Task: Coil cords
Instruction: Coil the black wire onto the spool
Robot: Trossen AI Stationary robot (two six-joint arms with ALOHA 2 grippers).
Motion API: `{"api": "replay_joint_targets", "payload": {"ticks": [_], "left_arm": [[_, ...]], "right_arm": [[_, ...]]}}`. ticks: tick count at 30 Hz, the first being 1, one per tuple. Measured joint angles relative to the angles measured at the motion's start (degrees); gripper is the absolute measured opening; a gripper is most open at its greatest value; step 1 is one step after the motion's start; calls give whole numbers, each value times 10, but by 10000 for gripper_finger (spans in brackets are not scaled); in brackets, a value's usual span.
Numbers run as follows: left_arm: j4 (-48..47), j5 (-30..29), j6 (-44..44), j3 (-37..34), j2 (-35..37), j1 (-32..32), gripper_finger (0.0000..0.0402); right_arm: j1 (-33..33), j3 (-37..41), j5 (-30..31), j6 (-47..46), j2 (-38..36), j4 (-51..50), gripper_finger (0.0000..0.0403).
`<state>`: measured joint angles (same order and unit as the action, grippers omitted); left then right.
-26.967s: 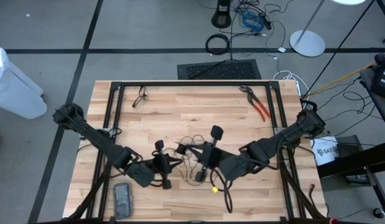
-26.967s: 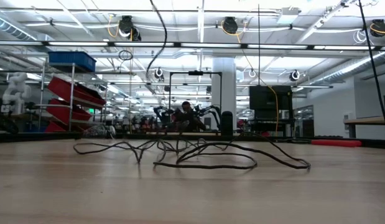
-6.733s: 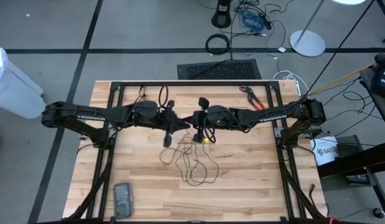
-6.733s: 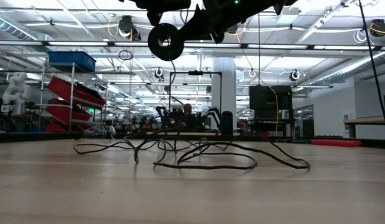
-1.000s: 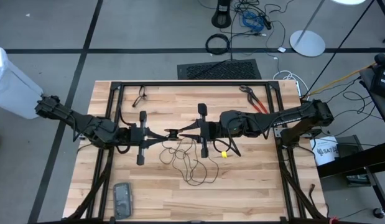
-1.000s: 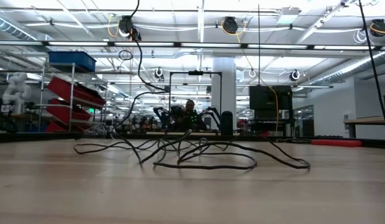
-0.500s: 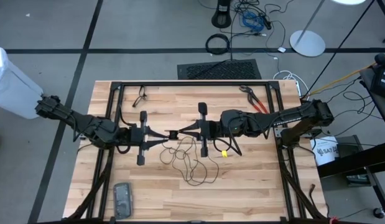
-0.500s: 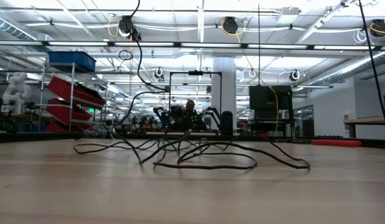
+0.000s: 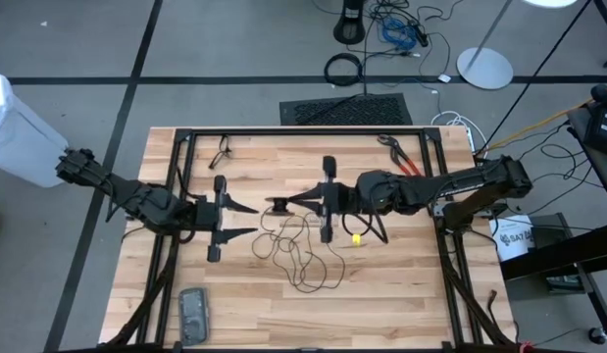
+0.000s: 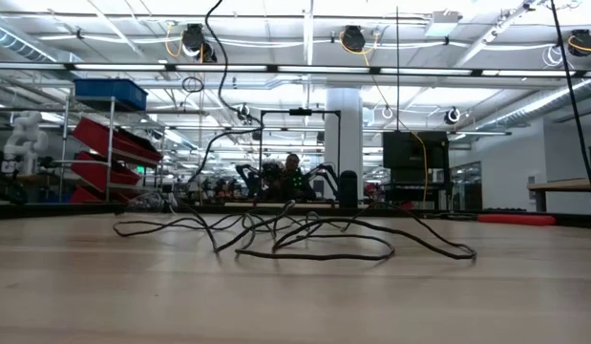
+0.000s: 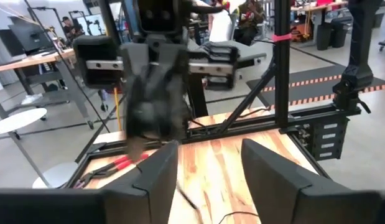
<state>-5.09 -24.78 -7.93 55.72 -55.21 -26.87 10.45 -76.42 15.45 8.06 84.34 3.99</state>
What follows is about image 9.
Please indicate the thin black slanted pole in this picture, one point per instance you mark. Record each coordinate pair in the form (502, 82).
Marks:
(538, 71)

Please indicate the black caster wheel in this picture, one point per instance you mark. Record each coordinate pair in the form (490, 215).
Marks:
(597, 336)

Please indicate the black cylinder stand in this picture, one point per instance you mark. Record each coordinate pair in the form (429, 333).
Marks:
(349, 27)

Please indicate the white lamp base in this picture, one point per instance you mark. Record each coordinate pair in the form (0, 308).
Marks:
(484, 68)

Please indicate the black power strip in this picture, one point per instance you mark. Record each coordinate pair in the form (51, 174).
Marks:
(418, 33)

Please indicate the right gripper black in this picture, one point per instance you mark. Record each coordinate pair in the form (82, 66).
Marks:
(338, 200)

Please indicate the black side cart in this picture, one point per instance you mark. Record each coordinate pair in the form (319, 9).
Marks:
(594, 147)

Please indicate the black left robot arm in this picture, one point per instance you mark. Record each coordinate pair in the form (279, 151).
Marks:
(136, 198)

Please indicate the black eyeglasses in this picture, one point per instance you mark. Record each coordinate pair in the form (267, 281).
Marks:
(221, 155)

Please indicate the grey rectangular pouch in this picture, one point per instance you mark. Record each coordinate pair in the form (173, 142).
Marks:
(192, 316)

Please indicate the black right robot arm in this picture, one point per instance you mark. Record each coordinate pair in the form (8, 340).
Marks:
(455, 184)

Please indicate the white trash bin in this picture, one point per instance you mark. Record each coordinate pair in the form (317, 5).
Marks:
(18, 132)

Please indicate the white power adapter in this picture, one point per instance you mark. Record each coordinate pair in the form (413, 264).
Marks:
(444, 78)

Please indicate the black floor vent mat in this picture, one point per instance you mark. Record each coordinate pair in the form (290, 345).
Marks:
(347, 110)

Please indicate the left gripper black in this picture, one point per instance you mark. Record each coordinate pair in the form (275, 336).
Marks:
(210, 216)

